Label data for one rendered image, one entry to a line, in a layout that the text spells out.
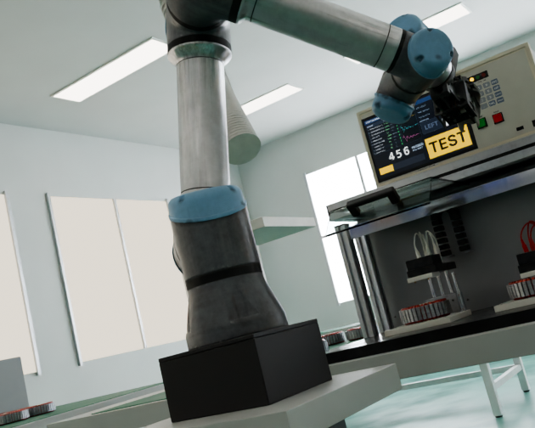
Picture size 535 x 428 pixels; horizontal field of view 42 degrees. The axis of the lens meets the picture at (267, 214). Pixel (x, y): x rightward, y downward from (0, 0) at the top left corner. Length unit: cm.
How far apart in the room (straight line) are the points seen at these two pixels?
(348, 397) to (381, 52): 56
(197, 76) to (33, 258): 550
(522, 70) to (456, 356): 69
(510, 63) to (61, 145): 603
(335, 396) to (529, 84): 97
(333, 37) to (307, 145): 792
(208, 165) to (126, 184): 660
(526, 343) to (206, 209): 59
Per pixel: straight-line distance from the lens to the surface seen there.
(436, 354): 130
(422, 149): 171
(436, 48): 117
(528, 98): 166
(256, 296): 98
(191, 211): 100
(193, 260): 100
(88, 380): 677
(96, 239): 720
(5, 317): 632
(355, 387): 97
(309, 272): 902
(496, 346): 127
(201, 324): 98
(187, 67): 124
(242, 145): 276
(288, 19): 116
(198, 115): 120
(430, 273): 158
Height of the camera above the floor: 84
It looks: 10 degrees up
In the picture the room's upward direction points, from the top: 14 degrees counter-clockwise
